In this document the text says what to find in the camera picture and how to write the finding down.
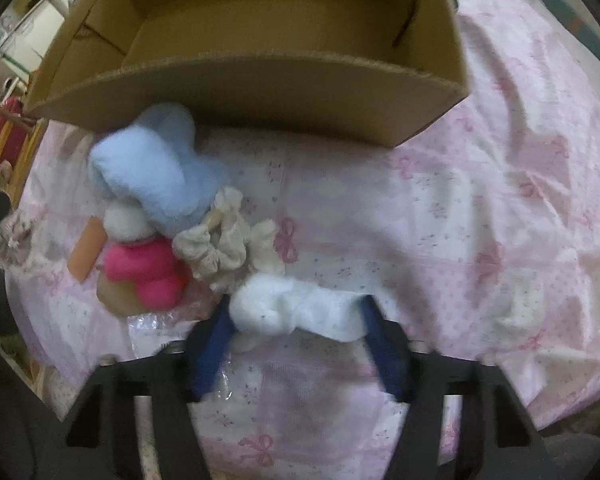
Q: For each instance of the pink patterned bed quilt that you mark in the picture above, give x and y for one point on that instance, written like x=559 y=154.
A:
x=481 y=236

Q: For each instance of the brown cardboard tag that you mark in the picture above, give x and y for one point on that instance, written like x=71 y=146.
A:
x=119 y=298

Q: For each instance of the brown cardboard box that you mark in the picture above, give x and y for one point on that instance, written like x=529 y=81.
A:
x=379 y=71

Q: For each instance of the cream fabric scrunchie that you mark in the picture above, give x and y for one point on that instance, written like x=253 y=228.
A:
x=224 y=247

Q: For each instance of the pink and white plush toy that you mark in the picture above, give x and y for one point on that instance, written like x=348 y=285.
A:
x=141 y=255

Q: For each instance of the wooden drying rack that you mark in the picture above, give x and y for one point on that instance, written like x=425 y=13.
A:
x=20 y=138

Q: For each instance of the orange cardboard tube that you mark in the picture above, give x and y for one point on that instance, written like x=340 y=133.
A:
x=87 y=249

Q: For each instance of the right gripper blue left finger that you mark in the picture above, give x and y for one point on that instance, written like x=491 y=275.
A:
x=207 y=347

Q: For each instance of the white fluffy sock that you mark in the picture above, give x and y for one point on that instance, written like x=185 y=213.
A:
x=268 y=306

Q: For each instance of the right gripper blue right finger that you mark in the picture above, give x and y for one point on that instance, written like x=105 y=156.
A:
x=389 y=350

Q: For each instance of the teal orange pillow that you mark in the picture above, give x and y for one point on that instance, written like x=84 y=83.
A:
x=572 y=21

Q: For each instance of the floral patterned scrunchie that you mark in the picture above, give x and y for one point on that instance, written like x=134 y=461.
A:
x=16 y=232

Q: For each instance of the light blue fluffy plush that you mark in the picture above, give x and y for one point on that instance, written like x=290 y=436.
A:
x=153 y=160

